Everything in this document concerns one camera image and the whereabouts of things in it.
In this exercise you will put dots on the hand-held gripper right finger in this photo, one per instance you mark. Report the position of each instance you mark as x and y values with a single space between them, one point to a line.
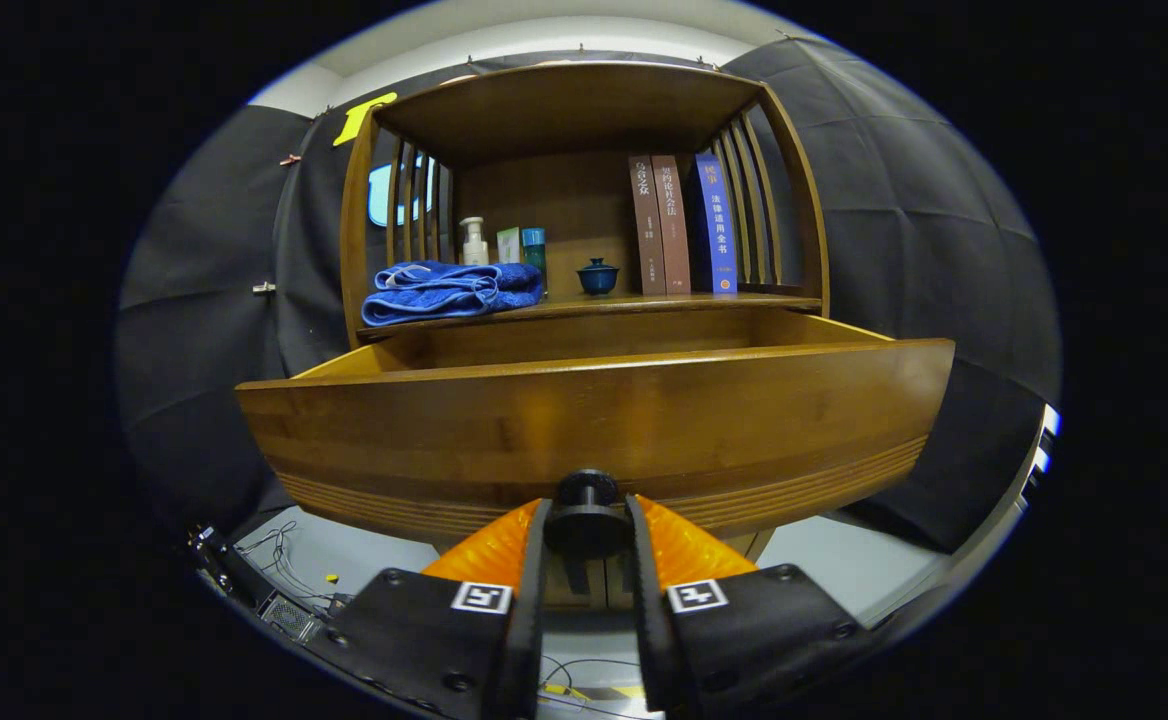
649 640

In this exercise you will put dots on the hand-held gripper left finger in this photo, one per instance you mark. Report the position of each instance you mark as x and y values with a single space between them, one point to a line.
532 640

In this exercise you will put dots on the black drawer knob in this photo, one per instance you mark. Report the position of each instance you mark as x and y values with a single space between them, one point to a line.
587 525

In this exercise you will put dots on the wooden cabinet door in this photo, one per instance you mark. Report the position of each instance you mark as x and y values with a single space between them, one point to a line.
616 592
559 592

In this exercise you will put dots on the wooden countertop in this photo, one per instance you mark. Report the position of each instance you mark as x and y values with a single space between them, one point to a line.
644 302

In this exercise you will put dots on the wooden cabinet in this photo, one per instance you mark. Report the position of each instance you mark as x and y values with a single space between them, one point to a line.
564 110

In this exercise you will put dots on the black electronic box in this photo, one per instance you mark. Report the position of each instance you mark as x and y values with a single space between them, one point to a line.
292 617

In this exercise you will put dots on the folded blue towel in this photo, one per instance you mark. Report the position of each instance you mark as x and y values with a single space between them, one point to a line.
444 290

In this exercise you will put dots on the dark blue lidded teacup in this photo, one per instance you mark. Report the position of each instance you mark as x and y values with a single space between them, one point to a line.
597 280

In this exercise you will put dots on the teal capped clear bottle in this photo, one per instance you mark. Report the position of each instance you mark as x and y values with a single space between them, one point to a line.
534 250

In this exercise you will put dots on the white green tube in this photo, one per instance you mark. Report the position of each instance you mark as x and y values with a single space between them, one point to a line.
509 248

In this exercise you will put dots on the white pump bottle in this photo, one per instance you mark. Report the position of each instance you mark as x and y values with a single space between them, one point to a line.
475 250

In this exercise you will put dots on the dark brown book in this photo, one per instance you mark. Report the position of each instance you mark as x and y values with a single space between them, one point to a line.
649 230

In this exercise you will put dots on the reddish brown book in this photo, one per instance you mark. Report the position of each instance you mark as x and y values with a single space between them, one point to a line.
674 230

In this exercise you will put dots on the blue book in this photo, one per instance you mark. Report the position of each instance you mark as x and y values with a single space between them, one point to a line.
719 230

